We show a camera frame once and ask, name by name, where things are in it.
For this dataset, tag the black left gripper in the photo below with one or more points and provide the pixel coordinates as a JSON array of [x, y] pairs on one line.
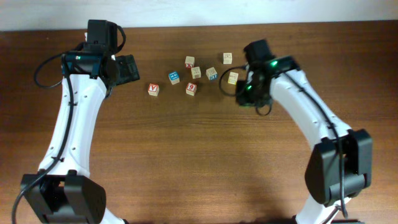
[[129, 69]]

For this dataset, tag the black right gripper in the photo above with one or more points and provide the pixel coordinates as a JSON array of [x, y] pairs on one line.
[[242, 99]]

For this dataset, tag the yellow wooden block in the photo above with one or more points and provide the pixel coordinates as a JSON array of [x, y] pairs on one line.
[[233, 78]]

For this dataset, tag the blue letter H block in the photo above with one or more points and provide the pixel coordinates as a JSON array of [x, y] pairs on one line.
[[174, 77]]

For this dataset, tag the red number 6 block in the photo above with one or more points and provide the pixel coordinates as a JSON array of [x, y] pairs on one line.
[[191, 89]]

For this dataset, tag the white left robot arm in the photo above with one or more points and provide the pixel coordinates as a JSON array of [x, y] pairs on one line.
[[61, 191]]

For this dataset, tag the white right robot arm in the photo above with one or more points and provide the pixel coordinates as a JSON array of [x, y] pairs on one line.
[[340, 165]]

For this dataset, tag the red letter A block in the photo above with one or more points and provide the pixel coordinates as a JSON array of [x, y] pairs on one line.
[[153, 89]]

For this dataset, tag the plain K wooden block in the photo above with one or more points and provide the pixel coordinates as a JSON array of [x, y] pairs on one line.
[[196, 72]]

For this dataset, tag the red X wooden block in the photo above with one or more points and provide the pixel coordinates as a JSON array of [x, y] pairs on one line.
[[189, 62]]

